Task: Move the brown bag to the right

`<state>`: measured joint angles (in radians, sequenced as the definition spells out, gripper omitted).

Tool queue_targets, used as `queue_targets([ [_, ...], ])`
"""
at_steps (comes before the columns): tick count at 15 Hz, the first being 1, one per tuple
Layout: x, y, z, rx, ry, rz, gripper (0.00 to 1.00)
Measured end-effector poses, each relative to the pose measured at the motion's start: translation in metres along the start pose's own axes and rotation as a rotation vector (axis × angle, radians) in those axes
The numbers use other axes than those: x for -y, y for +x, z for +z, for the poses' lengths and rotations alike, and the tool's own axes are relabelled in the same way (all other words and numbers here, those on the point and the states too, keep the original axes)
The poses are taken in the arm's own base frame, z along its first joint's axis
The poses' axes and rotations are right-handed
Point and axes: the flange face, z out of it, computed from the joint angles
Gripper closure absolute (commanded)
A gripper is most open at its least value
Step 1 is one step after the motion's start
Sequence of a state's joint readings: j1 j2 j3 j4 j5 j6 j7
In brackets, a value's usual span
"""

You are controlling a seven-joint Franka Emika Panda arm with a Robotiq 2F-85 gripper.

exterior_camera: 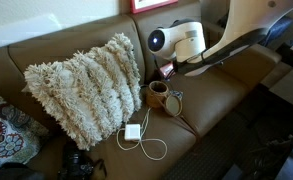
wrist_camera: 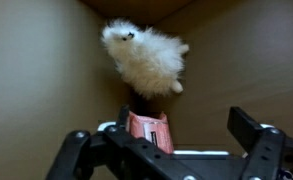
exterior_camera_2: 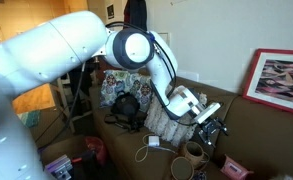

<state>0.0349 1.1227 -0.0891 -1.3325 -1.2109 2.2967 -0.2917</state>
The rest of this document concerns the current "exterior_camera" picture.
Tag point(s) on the brown woven bag with lid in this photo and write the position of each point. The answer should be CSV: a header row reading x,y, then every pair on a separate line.
x,y
156,94

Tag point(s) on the blue white patterned tile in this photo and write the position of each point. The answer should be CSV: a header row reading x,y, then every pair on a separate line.
x,y
177,94

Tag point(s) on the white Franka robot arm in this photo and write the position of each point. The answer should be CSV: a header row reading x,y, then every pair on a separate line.
x,y
189,41

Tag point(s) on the white power adapter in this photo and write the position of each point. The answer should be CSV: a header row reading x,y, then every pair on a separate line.
x,y
132,132

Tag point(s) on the floral patterned pillow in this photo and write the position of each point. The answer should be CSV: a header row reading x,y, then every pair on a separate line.
x,y
9,136

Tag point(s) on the blue fabric bag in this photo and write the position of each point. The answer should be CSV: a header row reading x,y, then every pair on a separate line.
x,y
281,28

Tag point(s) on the black equipment stand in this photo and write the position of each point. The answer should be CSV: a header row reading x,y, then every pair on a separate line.
x,y
276,160

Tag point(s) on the cream shaggy pillow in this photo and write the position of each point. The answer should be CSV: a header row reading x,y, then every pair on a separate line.
x,y
86,90

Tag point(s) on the red framed picture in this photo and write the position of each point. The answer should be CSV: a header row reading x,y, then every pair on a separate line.
x,y
152,4

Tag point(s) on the pink wipes pack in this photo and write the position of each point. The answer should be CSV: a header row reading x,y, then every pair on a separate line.
x,y
167,70

